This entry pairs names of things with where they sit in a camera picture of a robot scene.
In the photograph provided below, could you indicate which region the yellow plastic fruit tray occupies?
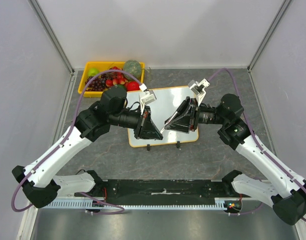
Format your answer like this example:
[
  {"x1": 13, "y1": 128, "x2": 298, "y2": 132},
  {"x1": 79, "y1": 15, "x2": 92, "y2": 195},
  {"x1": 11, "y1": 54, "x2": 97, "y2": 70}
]
[{"x1": 78, "y1": 60, "x2": 145, "y2": 98}]

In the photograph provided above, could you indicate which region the light blue cable duct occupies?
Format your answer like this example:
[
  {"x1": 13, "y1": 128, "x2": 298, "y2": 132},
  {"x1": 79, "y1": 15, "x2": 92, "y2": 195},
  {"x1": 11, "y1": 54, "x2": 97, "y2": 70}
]
[{"x1": 39, "y1": 197, "x2": 230, "y2": 210}]

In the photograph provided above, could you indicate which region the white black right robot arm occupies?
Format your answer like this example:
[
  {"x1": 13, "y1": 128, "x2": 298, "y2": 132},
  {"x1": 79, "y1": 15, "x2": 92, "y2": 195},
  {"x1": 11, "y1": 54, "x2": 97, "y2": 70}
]
[{"x1": 165, "y1": 93, "x2": 306, "y2": 226}]

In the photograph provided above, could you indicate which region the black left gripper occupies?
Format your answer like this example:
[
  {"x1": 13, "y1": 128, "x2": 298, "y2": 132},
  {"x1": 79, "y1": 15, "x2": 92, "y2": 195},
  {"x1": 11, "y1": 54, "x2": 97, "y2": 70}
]
[{"x1": 110, "y1": 104, "x2": 163, "y2": 140}]

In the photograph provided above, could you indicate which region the red tomato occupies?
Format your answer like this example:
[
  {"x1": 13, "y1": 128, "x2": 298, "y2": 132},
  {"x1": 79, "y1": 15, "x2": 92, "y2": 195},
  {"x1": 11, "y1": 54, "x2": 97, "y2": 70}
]
[{"x1": 126, "y1": 81, "x2": 140, "y2": 91}]

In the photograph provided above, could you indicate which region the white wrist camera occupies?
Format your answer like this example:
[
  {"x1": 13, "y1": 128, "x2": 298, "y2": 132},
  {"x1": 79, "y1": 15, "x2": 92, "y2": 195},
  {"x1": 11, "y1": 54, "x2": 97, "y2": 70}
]
[
  {"x1": 188, "y1": 78, "x2": 210, "y2": 106},
  {"x1": 139, "y1": 90, "x2": 157, "y2": 114}
]

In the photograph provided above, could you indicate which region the red cherry bunch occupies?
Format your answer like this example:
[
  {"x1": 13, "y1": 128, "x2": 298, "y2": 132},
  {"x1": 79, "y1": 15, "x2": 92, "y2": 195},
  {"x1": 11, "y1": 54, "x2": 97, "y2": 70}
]
[{"x1": 105, "y1": 71, "x2": 128, "y2": 87}]

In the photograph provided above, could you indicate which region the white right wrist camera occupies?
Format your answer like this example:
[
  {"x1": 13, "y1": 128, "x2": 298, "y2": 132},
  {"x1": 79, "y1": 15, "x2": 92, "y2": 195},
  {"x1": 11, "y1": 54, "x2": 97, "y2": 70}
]
[{"x1": 188, "y1": 78, "x2": 210, "y2": 106}]

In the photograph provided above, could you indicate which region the dark purple grape bunch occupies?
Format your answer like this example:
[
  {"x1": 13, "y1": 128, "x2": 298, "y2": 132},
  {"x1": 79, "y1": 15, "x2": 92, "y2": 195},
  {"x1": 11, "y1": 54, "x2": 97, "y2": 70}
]
[{"x1": 85, "y1": 74, "x2": 108, "y2": 92}]

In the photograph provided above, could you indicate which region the green apple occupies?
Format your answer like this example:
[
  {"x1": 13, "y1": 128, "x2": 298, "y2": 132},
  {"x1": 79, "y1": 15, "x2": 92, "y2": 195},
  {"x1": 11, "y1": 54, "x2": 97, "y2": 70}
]
[{"x1": 87, "y1": 67, "x2": 99, "y2": 77}]

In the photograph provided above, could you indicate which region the aluminium frame post left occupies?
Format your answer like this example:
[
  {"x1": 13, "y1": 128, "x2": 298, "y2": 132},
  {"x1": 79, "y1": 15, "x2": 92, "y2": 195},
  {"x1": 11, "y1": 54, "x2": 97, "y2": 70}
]
[{"x1": 28, "y1": 0, "x2": 75, "y2": 74}]

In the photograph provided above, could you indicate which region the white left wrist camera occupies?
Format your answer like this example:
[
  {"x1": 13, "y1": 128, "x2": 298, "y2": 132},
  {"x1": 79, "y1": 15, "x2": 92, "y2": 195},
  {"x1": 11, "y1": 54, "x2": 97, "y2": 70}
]
[{"x1": 139, "y1": 90, "x2": 157, "y2": 114}]

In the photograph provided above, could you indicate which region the green avocado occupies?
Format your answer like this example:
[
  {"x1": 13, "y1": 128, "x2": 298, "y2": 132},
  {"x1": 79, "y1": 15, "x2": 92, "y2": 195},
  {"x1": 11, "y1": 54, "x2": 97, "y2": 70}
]
[{"x1": 116, "y1": 84, "x2": 127, "y2": 91}]

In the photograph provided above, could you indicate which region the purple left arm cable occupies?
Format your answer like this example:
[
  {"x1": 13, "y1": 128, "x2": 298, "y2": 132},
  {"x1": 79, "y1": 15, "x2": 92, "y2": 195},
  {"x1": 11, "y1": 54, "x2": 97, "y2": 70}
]
[{"x1": 10, "y1": 70, "x2": 147, "y2": 216}]

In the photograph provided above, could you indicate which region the yellow framed whiteboard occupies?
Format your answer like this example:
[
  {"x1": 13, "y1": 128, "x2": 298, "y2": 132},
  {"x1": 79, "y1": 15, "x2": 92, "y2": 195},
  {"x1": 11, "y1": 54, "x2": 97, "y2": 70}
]
[{"x1": 127, "y1": 85, "x2": 200, "y2": 148}]

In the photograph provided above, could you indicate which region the green netted melon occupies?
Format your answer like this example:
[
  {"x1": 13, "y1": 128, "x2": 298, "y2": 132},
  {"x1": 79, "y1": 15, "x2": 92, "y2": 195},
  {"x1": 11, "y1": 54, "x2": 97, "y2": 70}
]
[{"x1": 123, "y1": 60, "x2": 142, "y2": 79}]

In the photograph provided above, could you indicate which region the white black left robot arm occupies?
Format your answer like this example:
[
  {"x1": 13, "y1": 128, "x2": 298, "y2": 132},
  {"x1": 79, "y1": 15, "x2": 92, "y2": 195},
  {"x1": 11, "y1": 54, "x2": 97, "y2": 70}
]
[{"x1": 12, "y1": 86, "x2": 163, "y2": 208}]

